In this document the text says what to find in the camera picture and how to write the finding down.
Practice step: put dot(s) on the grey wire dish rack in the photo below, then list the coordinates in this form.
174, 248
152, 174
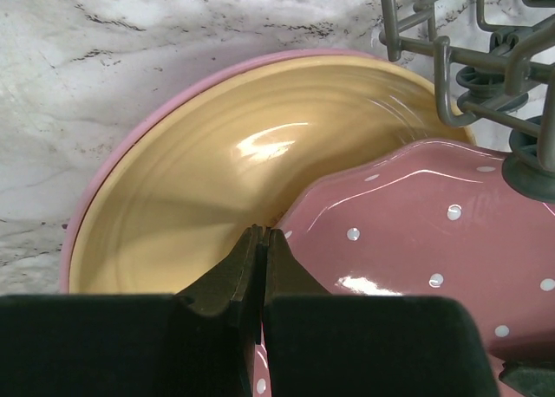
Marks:
503, 85

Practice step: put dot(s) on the cream yellow round plate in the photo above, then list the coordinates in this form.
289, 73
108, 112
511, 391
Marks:
239, 154

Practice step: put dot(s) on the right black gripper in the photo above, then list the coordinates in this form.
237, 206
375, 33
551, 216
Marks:
529, 378

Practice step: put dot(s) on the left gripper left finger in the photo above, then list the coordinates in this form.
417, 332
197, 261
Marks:
198, 342

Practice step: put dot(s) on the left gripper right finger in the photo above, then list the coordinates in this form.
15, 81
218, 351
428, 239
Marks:
318, 344

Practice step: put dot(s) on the pink plate under stack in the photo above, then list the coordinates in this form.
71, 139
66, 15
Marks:
154, 118

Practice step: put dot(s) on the pink polka dot plate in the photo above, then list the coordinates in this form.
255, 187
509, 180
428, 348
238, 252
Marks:
436, 218

